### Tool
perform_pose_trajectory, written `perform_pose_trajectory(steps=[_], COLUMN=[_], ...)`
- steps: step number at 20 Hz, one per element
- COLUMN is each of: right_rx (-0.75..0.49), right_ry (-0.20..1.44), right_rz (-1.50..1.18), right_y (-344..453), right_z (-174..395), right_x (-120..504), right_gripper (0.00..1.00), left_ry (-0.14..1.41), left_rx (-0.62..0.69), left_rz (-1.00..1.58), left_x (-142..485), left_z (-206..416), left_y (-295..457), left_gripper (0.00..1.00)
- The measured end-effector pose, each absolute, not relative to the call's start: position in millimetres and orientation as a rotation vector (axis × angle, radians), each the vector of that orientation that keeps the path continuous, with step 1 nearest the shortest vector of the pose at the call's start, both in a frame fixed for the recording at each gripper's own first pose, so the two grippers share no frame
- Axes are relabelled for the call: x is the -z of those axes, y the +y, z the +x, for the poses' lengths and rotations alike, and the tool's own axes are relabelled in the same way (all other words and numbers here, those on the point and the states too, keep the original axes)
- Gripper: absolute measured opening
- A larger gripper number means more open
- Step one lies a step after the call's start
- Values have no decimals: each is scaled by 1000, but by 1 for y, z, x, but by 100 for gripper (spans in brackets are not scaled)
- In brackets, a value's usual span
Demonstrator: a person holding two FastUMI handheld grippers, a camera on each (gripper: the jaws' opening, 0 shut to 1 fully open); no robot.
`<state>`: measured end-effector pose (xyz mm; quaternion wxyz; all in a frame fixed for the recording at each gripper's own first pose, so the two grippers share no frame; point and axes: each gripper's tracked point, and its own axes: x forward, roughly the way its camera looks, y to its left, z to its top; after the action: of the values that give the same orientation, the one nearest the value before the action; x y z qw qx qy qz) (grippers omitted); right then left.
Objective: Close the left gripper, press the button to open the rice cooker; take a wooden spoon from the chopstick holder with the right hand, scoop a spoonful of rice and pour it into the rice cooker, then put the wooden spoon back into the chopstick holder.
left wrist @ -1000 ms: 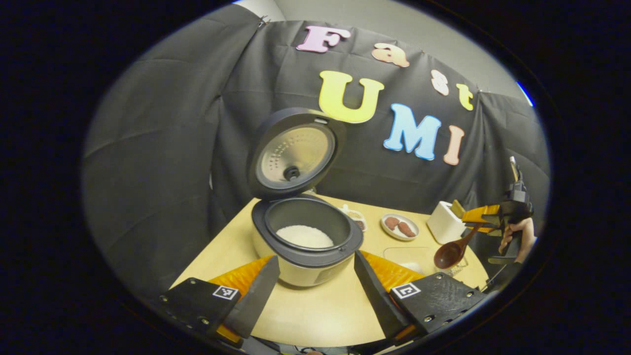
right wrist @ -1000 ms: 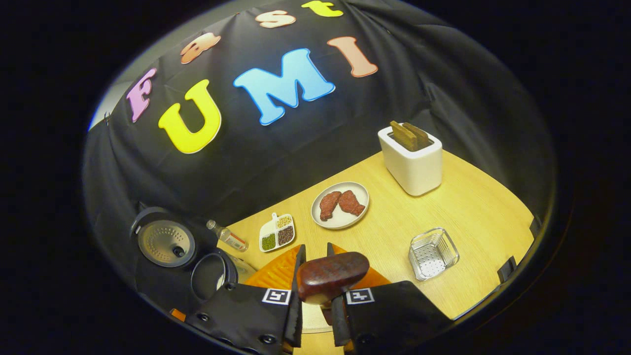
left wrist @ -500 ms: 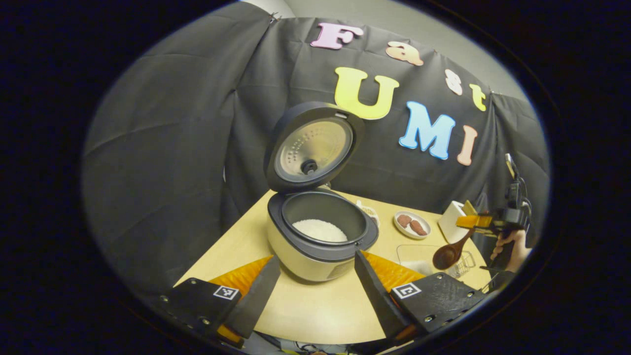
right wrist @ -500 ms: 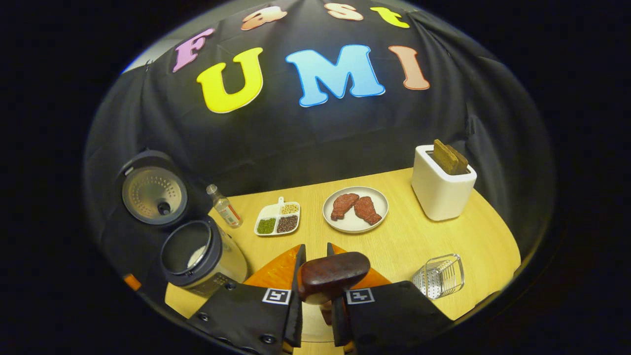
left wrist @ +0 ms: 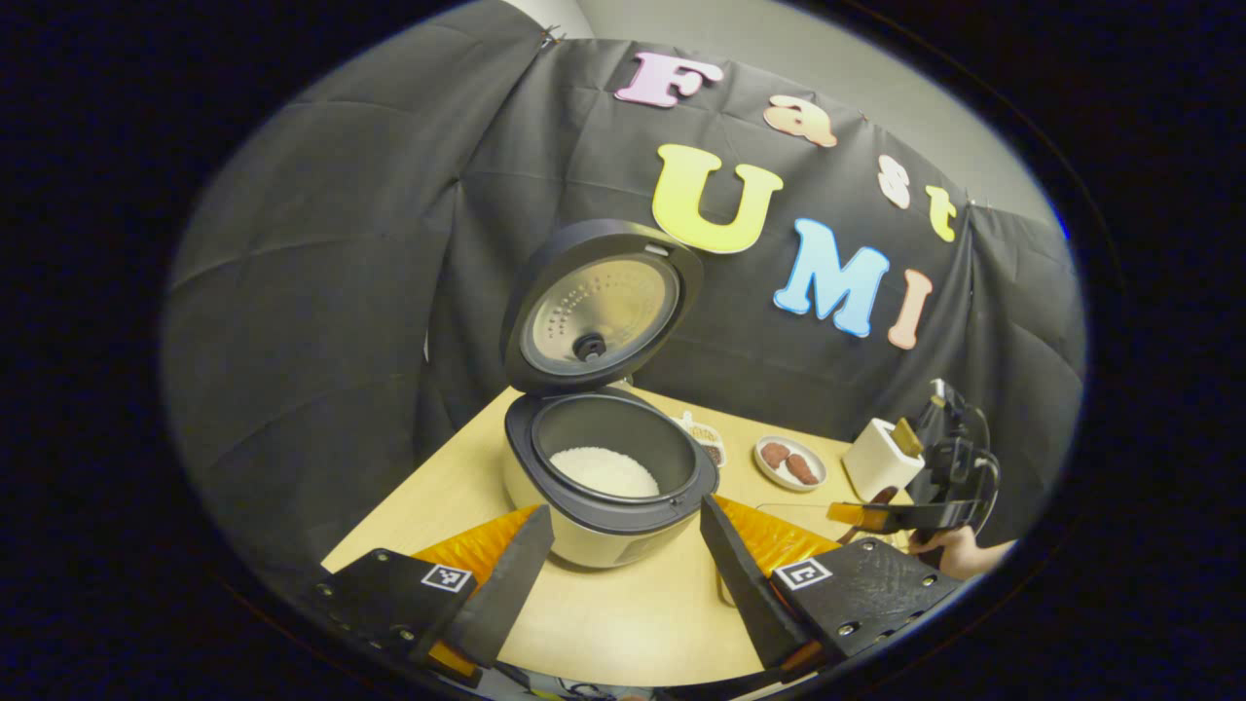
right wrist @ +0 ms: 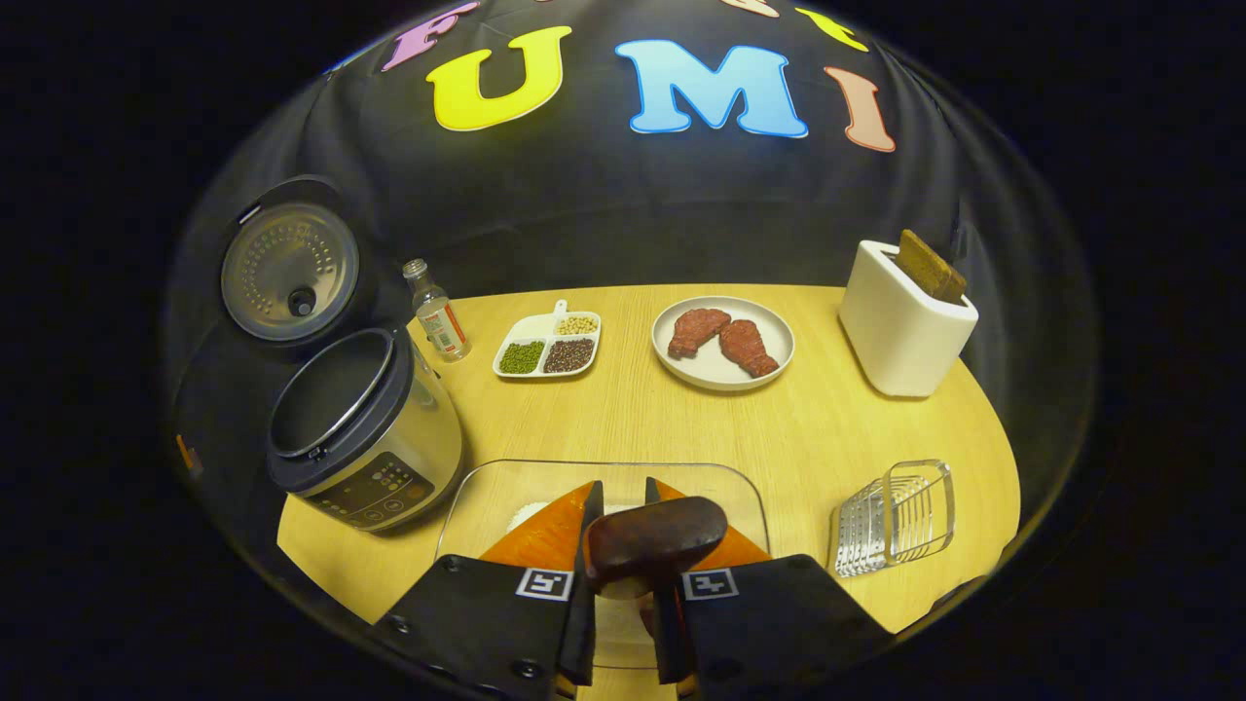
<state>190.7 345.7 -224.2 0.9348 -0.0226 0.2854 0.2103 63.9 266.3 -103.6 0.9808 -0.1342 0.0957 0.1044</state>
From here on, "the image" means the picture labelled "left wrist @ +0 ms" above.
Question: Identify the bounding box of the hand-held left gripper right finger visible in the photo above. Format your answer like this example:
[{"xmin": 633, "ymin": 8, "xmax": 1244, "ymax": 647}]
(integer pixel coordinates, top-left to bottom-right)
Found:
[{"xmin": 699, "ymin": 494, "xmax": 965, "ymax": 683}]

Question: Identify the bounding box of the white divided dish with beans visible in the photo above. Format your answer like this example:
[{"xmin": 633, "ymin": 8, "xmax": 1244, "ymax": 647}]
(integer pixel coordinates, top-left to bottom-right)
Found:
[{"xmin": 674, "ymin": 411, "xmax": 727, "ymax": 468}]

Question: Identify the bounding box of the white rice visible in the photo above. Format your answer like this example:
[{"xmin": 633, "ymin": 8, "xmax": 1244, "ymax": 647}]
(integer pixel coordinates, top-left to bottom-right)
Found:
[{"xmin": 548, "ymin": 446, "xmax": 661, "ymax": 499}]

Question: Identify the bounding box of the white slotted holder box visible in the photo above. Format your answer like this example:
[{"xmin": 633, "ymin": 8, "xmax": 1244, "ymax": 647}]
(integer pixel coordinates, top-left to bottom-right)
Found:
[{"xmin": 842, "ymin": 418, "xmax": 926, "ymax": 503}]

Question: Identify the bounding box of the white round plate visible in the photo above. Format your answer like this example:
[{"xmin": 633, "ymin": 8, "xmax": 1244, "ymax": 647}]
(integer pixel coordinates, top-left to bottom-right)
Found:
[{"xmin": 753, "ymin": 434, "xmax": 828, "ymax": 493}]

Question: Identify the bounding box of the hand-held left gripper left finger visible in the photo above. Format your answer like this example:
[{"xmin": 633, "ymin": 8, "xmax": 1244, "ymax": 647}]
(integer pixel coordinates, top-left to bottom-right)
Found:
[{"xmin": 307, "ymin": 504, "xmax": 556, "ymax": 687}]

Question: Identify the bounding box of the black backdrop cloth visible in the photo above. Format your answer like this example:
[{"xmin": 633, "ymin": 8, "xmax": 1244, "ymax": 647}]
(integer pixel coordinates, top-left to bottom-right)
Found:
[{"xmin": 161, "ymin": 0, "xmax": 1089, "ymax": 585}]

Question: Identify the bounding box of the grey and cream rice cooker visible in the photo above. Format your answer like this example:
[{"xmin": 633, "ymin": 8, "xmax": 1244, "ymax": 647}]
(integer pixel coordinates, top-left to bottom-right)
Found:
[{"xmin": 498, "ymin": 218, "xmax": 721, "ymax": 571}]

